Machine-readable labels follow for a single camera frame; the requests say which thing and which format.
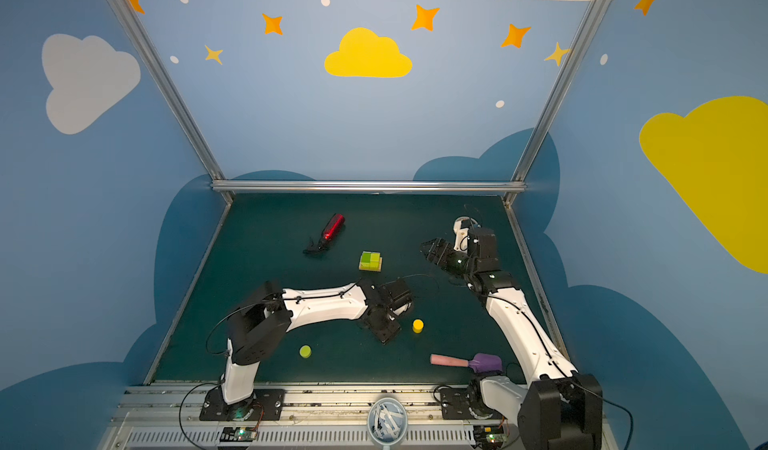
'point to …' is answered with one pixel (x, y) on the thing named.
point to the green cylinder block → (305, 351)
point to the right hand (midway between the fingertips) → (432, 247)
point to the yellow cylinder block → (418, 325)
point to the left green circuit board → (245, 434)
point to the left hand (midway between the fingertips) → (391, 332)
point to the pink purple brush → (482, 363)
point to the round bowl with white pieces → (387, 421)
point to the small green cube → (366, 257)
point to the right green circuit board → (496, 438)
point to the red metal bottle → (328, 236)
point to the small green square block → (375, 257)
